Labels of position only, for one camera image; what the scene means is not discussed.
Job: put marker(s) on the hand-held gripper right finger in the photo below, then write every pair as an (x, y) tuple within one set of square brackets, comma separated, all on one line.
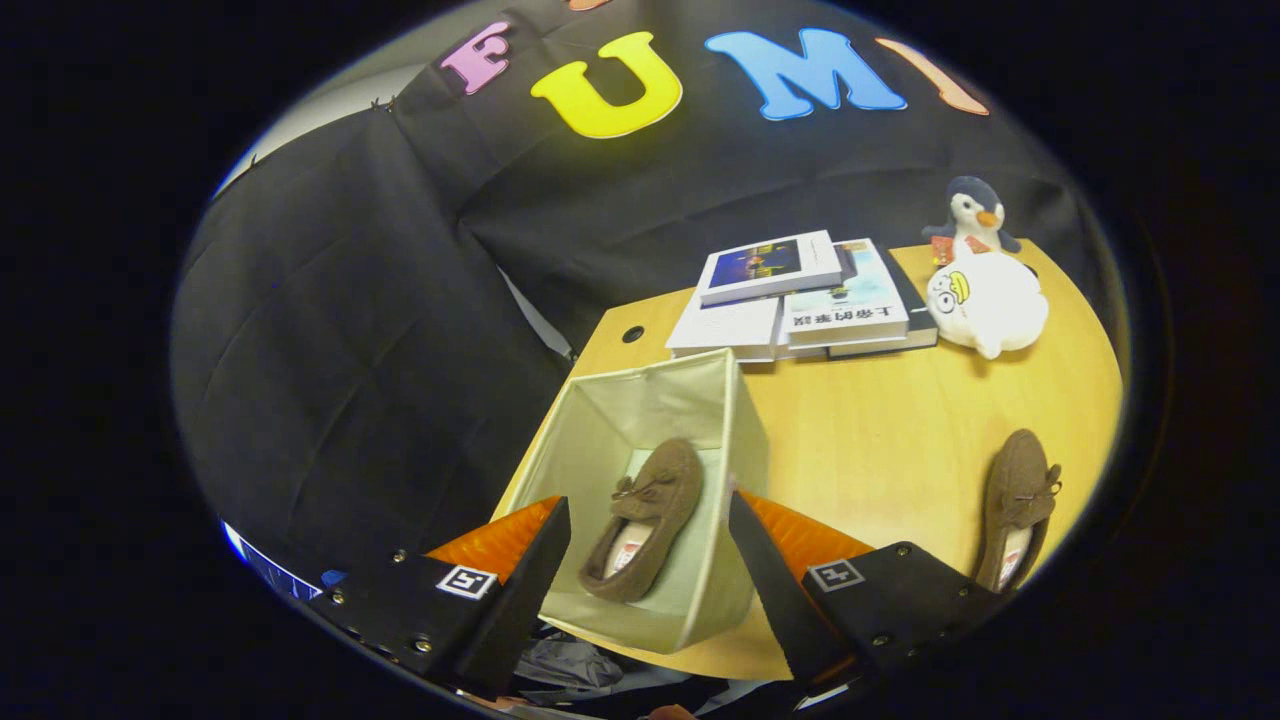
[(775, 590)]

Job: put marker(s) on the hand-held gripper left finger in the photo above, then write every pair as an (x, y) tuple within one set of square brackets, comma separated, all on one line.
[(520, 590)]

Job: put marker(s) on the brown fuzzy shoe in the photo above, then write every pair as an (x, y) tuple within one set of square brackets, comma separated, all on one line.
[(1015, 480), (660, 490)]

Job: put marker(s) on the green fabric storage box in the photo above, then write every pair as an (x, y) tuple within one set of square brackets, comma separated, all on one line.
[(650, 400)]

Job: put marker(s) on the grey crumpled cloth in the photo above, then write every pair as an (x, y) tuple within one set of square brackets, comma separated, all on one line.
[(580, 665)]

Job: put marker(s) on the white book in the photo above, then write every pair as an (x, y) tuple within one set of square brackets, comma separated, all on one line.
[(720, 325), (790, 352)]

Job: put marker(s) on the black table grommet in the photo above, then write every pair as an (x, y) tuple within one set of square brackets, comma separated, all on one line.
[(632, 333)]

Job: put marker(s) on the teal cover book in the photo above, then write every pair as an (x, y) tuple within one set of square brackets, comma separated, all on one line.
[(860, 300)]

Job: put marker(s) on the blue cover book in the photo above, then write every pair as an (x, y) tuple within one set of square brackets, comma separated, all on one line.
[(770, 270)]

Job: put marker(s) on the white round plush toy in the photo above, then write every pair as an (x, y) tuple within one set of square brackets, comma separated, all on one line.
[(990, 310)]

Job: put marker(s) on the penguin plush toy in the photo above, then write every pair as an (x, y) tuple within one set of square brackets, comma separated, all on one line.
[(970, 215)]

